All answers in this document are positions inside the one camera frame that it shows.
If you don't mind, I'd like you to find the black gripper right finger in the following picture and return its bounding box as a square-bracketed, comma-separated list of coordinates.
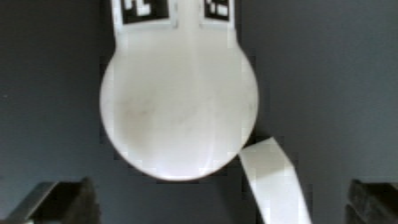
[345, 179, 398, 224]

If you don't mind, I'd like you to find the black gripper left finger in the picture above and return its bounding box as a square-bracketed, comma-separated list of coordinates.
[0, 177, 101, 224]

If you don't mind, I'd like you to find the white lamp bulb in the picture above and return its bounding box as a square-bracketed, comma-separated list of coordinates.
[100, 0, 260, 181]

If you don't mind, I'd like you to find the white U-shaped border frame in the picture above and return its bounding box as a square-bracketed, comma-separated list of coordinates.
[240, 138, 313, 224]

